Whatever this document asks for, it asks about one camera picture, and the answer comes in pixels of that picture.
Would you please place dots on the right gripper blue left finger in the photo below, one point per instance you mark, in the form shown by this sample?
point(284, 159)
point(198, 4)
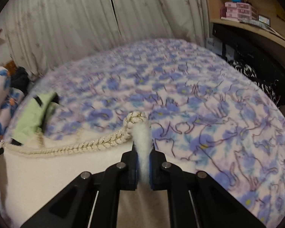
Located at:
point(130, 173)

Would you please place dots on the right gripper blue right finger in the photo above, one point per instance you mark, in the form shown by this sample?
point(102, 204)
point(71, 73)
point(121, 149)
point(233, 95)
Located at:
point(156, 170)

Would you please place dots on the cream knit cardigan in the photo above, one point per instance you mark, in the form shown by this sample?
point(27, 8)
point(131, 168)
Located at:
point(28, 179)

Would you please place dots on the pile of dark clothes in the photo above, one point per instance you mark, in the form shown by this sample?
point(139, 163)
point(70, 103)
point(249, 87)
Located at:
point(19, 77)

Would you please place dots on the folded blue flower blanket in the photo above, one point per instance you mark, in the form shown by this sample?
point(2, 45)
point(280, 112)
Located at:
point(10, 98)

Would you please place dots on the green and black garment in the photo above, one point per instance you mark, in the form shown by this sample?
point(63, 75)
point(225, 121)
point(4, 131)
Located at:
point(32, 120)

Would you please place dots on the purple floral fleece blanket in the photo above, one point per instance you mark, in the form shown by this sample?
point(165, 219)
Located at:
point(238, 135)

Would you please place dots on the grey patterned curtain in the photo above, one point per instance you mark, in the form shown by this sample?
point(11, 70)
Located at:
point(40, 35)

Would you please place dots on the black white patterned fabric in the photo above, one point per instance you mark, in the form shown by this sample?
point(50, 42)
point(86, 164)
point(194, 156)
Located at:
point(268, 75)

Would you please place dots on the pink drawer organizer box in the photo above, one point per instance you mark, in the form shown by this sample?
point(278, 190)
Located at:
point(239, 11)

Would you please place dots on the wooden shelf desk unit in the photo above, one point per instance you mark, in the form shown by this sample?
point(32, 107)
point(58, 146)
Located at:
point(268, 8)

